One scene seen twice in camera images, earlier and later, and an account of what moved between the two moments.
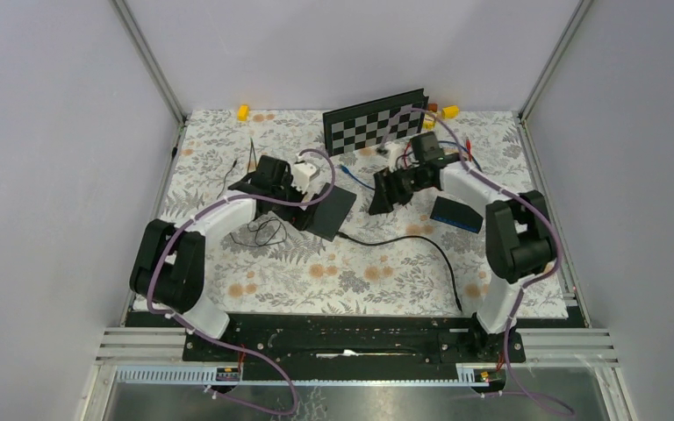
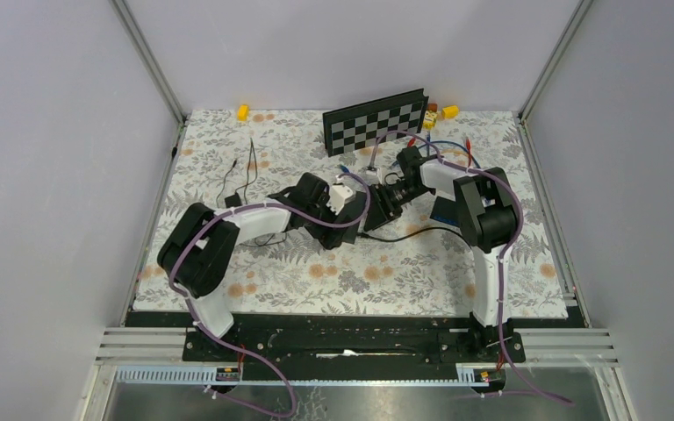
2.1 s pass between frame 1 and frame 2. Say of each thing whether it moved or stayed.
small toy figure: stayed
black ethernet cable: moved
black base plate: stayed
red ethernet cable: stayed
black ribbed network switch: stayed
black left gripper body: moved
